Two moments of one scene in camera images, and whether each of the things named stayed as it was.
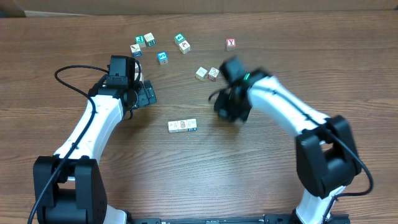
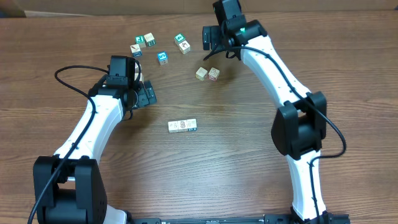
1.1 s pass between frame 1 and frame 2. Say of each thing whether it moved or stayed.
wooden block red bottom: stayed
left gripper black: stayed
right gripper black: moved
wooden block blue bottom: stayed
